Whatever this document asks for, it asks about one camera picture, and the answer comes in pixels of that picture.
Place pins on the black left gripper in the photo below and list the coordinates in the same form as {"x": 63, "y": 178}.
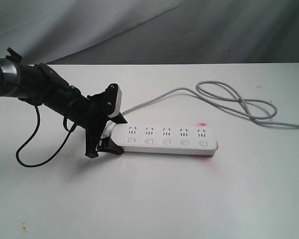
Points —
{"x": 93, "y": 117}

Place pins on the white five-outlet power strip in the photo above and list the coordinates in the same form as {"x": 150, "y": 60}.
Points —
{"x": 165, "y": 139}

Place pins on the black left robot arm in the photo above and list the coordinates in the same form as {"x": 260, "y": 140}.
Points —
{"x": 41, "y": 85}

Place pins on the grey backdrop cloth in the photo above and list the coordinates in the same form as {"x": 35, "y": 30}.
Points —
{"x": 151, "y": 31}

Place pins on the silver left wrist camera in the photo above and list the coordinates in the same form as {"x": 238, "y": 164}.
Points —
{"x": 115, "y": 100}

